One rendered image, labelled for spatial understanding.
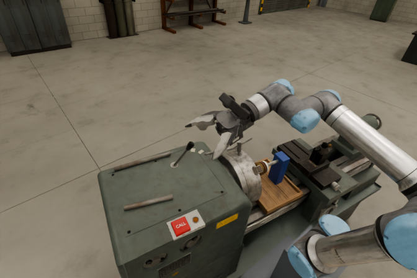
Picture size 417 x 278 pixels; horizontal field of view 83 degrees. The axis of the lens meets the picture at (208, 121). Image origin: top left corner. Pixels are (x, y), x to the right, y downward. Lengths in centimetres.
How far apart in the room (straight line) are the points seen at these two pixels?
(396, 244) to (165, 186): 82
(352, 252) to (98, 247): 208
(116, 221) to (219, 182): 46
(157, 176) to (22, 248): 181
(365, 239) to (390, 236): 11
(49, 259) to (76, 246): 20
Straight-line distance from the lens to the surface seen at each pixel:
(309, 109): 73
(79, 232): 264
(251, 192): 129
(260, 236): 186
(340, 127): 81
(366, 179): 239
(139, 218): 105
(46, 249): 266
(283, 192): 168
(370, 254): 80
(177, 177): 115
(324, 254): 91
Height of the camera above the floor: 213
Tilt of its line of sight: 36 degrees down
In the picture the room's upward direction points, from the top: 4 degrees clockwise
